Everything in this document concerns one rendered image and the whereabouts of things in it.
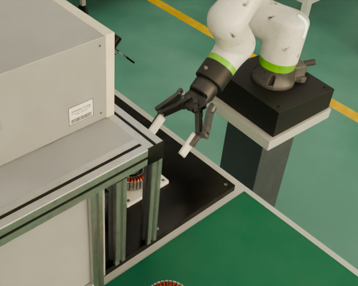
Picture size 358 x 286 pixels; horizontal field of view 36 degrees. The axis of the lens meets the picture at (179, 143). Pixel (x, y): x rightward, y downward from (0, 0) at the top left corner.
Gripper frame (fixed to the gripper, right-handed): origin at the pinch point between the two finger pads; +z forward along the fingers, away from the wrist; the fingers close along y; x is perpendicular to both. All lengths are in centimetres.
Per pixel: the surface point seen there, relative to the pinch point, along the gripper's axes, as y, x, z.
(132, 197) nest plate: -2.6, 1.7, 17.8
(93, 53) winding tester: -12, 49, -2
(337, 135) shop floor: 32, -158, -71
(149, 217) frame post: -18.0, 11.2, 19.2
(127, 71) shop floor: 149, -111, -39
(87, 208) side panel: -20.6, 33.9, 24.2
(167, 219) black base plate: -13.5, -2.3, 17.2
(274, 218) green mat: -29.8, -20.6, 0.5
